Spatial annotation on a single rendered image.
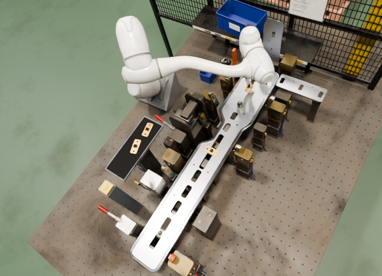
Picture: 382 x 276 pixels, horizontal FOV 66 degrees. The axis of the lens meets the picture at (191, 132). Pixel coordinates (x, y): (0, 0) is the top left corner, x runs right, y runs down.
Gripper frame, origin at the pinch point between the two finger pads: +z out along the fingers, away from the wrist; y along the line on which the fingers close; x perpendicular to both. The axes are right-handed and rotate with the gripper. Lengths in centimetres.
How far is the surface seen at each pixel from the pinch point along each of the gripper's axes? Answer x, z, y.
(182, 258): -103, 3, 18
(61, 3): 84, 109, -347
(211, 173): -58, 9, 6
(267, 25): 26.6, -19.6, -2.6
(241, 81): 4.3, 8.8, -7.9
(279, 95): 5.7, 10.9, 17.1
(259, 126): -19.7, 9.8, 16.4
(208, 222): -82, 6, 20
